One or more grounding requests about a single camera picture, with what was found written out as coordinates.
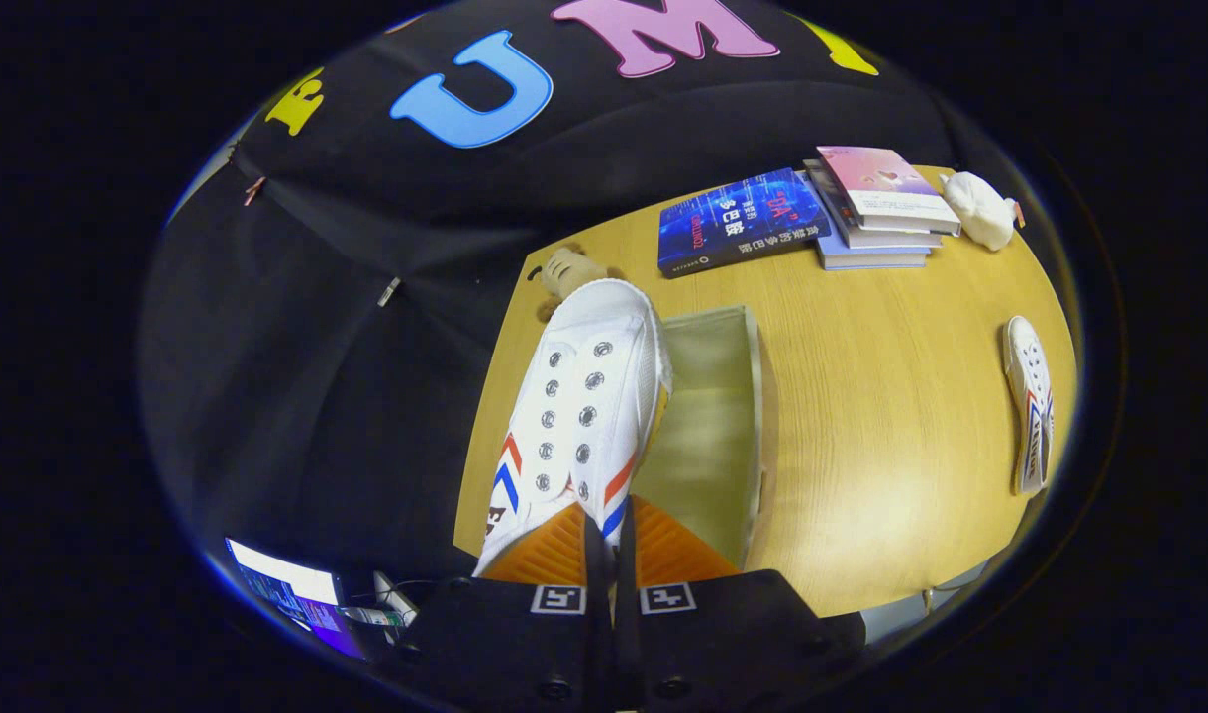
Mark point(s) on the white plush toy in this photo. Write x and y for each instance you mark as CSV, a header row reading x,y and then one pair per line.
x,y
980,210

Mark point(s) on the beige fabric storage box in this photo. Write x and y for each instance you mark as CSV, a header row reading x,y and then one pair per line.
x,y
703,436

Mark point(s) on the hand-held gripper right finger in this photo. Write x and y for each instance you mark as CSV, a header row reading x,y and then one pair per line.
x,y
733,639

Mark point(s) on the computer monitor screen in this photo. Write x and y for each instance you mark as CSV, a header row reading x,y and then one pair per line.
x,y
292,594

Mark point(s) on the beige plush dog toy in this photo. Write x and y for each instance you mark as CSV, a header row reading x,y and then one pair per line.
x,y
569,269

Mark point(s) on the dark blue book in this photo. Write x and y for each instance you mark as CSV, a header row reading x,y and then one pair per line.
x,y
743,220

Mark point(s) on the pink cover book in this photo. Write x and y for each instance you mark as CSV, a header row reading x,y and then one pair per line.
x,y
886,186

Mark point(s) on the small white device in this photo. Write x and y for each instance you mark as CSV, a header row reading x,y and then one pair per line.
x,y
394,599

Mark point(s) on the white striped canvas shoe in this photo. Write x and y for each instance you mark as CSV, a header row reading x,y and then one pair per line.
x,y
589,327
1028,396

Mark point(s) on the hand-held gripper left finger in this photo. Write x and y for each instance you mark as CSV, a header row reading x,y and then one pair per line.
x,y
505,644

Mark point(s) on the silver cloth clip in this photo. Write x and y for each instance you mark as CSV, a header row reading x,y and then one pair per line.
x,y
389,290

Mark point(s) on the red cloth clip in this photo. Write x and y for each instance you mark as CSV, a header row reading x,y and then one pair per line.
x,y
254,188

